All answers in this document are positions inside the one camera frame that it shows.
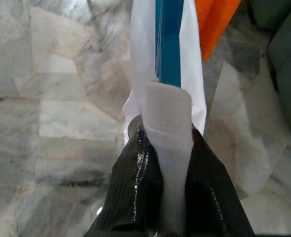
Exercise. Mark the orange printed t-shirt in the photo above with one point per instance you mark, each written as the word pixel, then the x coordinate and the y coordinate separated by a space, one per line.
pixel 210 24

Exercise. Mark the small white undershirt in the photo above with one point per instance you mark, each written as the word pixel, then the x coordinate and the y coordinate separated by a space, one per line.
pixel 167 111

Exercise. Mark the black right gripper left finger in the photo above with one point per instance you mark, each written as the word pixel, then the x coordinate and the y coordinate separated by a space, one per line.
pixel 133 185

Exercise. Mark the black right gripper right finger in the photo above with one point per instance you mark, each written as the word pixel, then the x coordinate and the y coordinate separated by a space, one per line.
pixel 209 187

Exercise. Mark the dark grey sofa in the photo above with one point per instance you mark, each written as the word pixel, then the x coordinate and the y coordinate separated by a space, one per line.
pixel 286 61

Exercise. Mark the blue plastic hanger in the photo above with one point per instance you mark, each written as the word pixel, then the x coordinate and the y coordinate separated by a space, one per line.
pixel 169 42

